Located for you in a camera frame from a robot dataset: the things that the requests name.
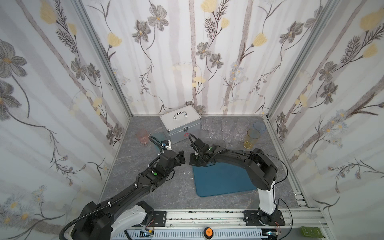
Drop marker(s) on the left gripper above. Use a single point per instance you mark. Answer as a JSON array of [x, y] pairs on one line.
[[177, 159]]

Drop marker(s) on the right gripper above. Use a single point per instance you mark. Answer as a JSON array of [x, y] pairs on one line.
[[198, 156]]

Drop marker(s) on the teal plastic tray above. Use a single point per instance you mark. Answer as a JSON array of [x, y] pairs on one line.
[[221, 179]]

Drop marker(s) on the teal plastic cup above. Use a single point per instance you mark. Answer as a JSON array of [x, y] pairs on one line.
[[158, 144]]

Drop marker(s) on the pink plastic cup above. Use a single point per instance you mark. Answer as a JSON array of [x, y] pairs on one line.
[[143, 136]]

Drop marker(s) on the yellow plastic cup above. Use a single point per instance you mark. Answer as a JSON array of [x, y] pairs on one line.
[[251, 138]]

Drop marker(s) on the blue plastic cup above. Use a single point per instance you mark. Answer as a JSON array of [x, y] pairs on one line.
[[260, 127]]

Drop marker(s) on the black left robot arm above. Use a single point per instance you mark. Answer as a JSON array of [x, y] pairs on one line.
[[96, 220]]

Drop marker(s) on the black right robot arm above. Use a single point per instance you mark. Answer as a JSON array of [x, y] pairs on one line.
[[261, 171]]

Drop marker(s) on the silver first aid case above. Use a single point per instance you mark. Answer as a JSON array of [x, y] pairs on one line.
[[179, 124]]

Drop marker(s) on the orange emergency button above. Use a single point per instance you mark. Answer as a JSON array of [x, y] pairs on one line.
[[208, 233]]

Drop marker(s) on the green circuit board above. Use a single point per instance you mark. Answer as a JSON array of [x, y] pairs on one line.
[[312, 232]]

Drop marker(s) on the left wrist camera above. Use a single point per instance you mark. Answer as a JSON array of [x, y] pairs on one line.
[[167, 144]]

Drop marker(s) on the white perforated cable duct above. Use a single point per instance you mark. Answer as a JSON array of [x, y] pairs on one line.
[[197, 234]]

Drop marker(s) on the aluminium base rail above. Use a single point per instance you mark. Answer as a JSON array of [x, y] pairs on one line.
[[292, 220]]

